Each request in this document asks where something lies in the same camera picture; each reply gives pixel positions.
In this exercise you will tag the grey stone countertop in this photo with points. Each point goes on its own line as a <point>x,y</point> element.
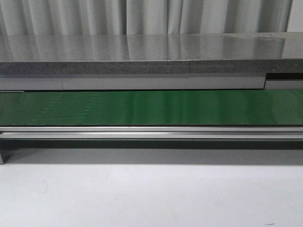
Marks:
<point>151,62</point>

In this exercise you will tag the green conveyor belt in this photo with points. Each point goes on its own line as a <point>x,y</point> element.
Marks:
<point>180,107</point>

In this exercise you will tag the white pleated curtain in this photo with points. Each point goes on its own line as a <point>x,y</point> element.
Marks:
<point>133,17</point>

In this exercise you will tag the aluminium conveyor frame rail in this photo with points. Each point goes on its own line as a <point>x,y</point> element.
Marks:
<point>202,145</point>

